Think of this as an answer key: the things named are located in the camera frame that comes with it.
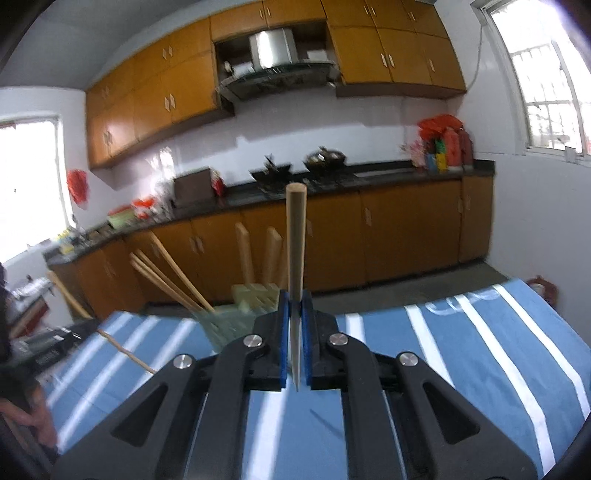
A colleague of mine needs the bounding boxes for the steel range hood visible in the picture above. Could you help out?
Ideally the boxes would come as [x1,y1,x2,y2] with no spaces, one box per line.
[213,27,341,103]

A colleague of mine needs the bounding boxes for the green plastic basin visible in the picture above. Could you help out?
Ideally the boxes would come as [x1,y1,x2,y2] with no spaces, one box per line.
[108,205,138,230]

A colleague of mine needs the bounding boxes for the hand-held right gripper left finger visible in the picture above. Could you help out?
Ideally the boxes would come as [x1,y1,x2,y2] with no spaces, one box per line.
[51,290,291,480]

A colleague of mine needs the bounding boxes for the green perforated utensil holder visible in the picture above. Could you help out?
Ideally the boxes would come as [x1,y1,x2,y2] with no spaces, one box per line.
[194,282,287,357]

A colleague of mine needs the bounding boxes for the red and white plastic bag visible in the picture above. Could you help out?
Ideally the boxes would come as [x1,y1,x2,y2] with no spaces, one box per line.
[131,196,158,219]

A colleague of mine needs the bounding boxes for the blue striped tablecloth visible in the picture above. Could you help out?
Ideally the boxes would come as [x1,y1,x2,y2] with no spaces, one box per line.
[36,277,591,480]

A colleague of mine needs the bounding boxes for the red plastic bag on wall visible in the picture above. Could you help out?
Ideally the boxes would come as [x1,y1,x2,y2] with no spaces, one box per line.
[66,169,90,205]

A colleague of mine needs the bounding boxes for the black kitchen countertop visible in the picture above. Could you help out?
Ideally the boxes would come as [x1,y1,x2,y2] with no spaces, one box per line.
[43,159,496,267]

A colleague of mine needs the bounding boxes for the colourful boxes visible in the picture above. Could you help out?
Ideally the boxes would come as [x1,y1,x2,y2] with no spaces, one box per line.
[424,138,449,173]

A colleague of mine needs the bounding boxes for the wooden base cabinets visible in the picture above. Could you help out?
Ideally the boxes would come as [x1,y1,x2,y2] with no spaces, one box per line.
[45,176,495,320]

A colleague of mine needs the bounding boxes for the large barred window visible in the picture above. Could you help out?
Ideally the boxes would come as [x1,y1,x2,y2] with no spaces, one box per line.
[479,0,591,161]

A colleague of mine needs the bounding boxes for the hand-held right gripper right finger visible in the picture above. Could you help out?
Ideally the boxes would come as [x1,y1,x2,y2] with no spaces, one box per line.
[301,288,540,480]

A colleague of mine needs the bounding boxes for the cluttered side rack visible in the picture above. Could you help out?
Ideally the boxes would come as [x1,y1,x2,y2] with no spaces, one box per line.
[8,274,52,343]

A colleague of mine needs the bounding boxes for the person's left hand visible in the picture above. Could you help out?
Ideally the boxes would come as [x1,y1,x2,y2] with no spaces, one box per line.
[0,398,59,448]

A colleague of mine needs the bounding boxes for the short wooden wall cabinets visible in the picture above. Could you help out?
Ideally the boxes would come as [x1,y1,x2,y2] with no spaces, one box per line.
[320,0,467,100]

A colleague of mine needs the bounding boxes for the red plastic bag over bottles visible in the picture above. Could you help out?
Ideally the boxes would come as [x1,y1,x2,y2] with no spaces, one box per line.
[417,114,463,140]

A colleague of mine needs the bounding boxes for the black gas stove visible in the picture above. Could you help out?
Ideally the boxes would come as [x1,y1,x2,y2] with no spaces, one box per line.
[251,170,357,195]

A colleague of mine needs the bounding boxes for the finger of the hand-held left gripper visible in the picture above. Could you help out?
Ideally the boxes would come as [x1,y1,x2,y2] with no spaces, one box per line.
[55,320,100,348]

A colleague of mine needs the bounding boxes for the dark wooden cutting board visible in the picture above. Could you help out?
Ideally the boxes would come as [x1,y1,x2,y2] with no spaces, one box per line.
[172,168,213,209]

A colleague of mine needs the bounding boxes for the black wok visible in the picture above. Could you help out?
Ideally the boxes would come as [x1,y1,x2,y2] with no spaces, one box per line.
[249,155,293,184]

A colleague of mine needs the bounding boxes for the wok with lid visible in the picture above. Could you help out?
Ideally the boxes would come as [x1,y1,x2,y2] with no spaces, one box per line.
[302,146,347,170]

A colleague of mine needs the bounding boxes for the small side window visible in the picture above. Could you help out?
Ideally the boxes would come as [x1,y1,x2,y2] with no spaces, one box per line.
[0,115,75,265]

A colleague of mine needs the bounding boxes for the white wall cable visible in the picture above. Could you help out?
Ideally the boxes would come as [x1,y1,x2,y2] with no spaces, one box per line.
[464,17,486,89]

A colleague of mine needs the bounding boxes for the long wooden wall cabinets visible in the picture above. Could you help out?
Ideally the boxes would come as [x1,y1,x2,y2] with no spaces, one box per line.
[85,0,237,169]

